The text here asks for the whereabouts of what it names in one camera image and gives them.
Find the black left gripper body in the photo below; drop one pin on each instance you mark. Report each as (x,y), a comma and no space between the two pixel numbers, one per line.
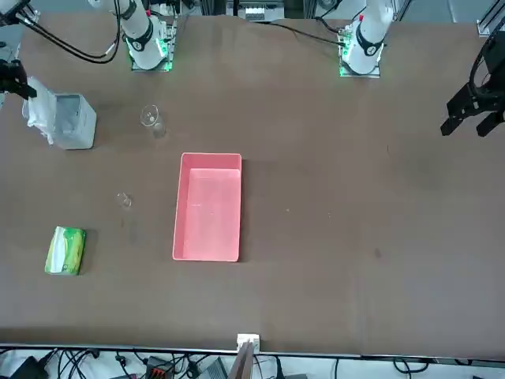
(497,59)

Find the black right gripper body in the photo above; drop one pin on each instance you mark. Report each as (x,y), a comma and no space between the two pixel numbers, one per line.
(10,75)

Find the white tissue sheet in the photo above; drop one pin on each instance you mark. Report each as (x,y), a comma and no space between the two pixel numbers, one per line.
(39,110)

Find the small glass beaker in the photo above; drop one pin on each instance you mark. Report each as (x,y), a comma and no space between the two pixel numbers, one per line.
(124,201)

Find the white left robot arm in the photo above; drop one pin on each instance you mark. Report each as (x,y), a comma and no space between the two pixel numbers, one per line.
(367,43)

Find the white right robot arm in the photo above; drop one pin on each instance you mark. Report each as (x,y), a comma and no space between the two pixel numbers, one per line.
(144,47)

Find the white lidded trash bin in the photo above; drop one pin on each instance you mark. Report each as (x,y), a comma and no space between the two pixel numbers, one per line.
(79,126)

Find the large glass beaker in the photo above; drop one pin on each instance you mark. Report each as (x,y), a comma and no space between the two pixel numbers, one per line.
(149,116)

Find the green tissue pack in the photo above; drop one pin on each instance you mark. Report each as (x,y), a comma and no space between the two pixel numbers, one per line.
(65,252)

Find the pink plastic container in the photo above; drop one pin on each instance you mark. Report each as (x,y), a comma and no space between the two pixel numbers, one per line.
(209,217)

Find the aluminium corner profile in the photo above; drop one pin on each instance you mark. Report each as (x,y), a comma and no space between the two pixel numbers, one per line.
(485,25)
(34,16)

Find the white terminal block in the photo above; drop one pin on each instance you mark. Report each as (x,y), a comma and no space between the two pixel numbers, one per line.
(254,12)

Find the black power adapter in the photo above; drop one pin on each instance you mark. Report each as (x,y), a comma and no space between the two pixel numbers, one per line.
(27,369)

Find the black device with red parts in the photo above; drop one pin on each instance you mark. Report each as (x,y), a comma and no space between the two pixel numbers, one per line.
(159,369)

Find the dark grey power box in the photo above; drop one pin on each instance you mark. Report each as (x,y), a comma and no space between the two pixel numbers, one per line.
(215,369)

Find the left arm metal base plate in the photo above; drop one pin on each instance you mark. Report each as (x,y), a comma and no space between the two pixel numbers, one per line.
(342,47)

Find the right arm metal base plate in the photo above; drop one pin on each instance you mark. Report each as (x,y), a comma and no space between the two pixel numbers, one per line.
(167,47)

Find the aluminium frame post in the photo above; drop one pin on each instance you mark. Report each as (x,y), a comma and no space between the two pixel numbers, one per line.
(248,341)

